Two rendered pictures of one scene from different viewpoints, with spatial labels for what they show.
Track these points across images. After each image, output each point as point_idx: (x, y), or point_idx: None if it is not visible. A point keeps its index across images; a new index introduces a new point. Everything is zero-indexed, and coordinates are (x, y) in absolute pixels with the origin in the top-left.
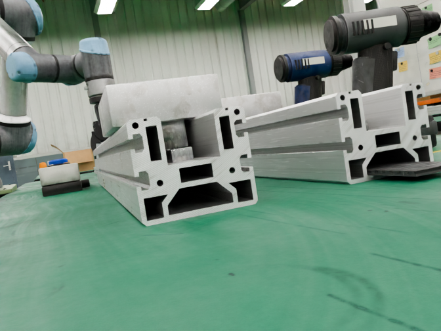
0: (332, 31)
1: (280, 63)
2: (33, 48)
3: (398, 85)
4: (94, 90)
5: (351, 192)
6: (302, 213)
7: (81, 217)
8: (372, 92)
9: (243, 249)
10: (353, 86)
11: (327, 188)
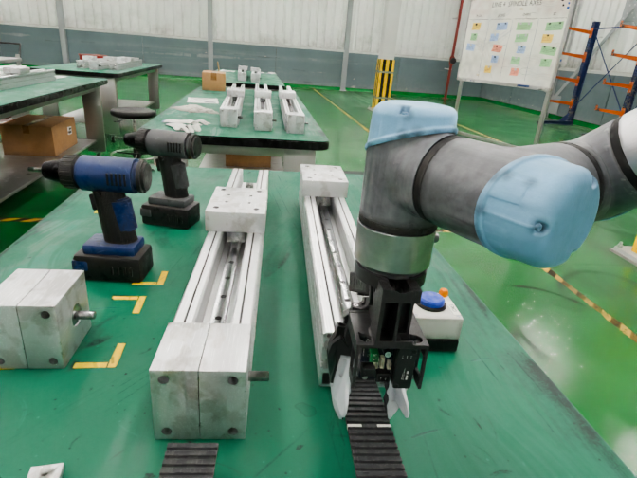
0: (200, 144)
1: (150, 169)
2: (617, 122)
3: (242, 169)
4: (404, 236)
5: (276, 194)
6: (298, 192)
7: (354, 219)
8: (241, 173)
9: None
10: (188, 179)
11: (273, 199)
